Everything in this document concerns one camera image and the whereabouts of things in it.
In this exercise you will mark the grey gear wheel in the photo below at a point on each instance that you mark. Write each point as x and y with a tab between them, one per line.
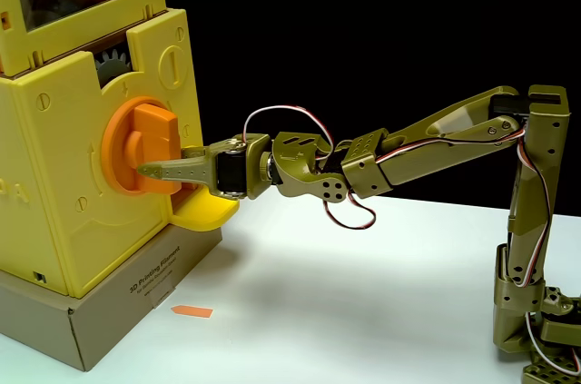
111	68

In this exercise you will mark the yellow toy vending machine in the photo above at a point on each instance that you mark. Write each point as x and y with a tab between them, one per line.
54	152

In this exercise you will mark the orange paper arrow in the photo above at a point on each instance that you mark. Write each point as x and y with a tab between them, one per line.
193	312

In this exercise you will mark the orange turn knob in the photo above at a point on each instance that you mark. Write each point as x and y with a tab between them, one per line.
152	130

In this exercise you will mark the yellow dispensing tray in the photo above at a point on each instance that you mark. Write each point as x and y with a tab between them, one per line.
204	216

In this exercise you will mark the brown cardboard box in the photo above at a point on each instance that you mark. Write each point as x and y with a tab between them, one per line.
113	311

